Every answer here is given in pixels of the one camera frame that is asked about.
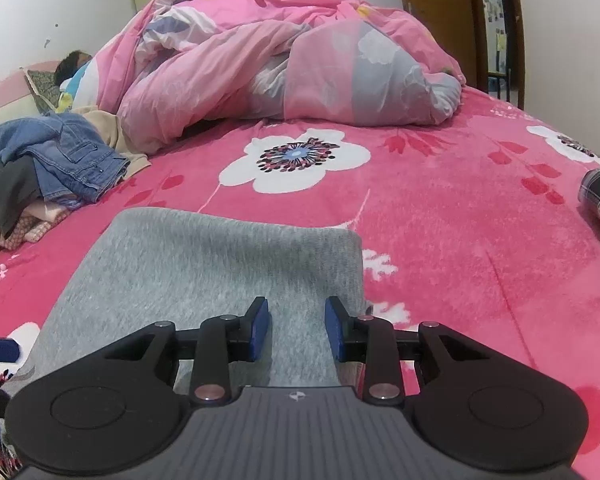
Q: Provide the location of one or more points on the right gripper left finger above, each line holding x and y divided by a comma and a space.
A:
126, 402

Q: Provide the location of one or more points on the beige cloth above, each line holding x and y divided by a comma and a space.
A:
110, 130

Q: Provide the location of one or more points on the sleeping person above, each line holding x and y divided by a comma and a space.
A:
76, 77

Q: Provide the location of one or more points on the pink checked knit blanket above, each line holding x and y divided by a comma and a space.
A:
35, 221

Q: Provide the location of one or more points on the grey fleece garment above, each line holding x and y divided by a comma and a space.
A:
156, 264

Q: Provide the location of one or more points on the pink floral bed sheet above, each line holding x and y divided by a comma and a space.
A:
476, 224

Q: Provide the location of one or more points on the dark grey trousers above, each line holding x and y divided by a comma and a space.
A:
18, 188

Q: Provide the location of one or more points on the blue denim jeans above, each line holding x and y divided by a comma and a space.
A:
70, 158

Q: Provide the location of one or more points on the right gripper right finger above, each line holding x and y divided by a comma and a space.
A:
468, 401

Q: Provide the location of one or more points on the brown wooden door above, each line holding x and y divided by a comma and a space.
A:
460, 29

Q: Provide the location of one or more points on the pink and grey duvet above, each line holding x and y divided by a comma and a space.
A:
178, 62

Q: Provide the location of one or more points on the patterned dark pillow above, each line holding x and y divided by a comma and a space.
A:
44, 90

